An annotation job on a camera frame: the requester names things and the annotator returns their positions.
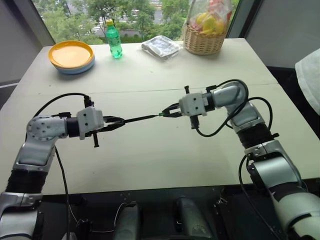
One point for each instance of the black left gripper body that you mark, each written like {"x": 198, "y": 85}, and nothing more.
{"x": 107, "y": 123}

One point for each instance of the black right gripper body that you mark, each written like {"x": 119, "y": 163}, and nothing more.
{"x": 195, "y": 122}

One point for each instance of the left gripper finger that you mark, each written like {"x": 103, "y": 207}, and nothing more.
{"x": 114, "y": 127}
{"x": 115, "y": 118}

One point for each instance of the green marker cap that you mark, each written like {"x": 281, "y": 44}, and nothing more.
{"x": 161, "y": 114}

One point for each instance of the black marker pen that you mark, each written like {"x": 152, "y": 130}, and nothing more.
{"x": 141, "y": 118}

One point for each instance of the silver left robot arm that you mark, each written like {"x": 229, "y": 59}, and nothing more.
{"x": 40, "y": 130}

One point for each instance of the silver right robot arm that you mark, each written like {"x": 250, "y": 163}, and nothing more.
{"x": 265, "y": 155}

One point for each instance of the clear plastic wrapped package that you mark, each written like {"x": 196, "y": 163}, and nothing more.
{"x": 160, "y": 47}

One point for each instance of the light blue plate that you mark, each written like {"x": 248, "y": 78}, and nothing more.
{"x": 75, "y": 70}

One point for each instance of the wicker basket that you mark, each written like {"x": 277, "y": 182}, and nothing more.
{"x": 203, "y": 41}

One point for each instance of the green plastic bottle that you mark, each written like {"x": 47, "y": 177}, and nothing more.
{"x": 114, "y": 41}

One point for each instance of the yellow plate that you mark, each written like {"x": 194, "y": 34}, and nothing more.
{"x": 71, "y": 53}

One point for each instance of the dark rounded shape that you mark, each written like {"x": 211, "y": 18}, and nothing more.
{"x": 193, "y": 220}
{"x": 128, "y": 222}

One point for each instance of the plastic wrapped fruit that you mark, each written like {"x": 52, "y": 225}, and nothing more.
{"x": 208, "y": 17}

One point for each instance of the white cloth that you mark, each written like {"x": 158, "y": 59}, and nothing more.
{"x": 308, "y": 80}

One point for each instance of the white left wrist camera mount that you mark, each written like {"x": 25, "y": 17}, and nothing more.
{"x": 90, "y": 121}

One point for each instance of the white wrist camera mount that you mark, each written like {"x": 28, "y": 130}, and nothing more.
{"x": 193, "y": 103}
{"x": 90, "y": 121}

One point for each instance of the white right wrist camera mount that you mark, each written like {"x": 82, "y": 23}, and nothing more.
{"x": 193, "y": 103}

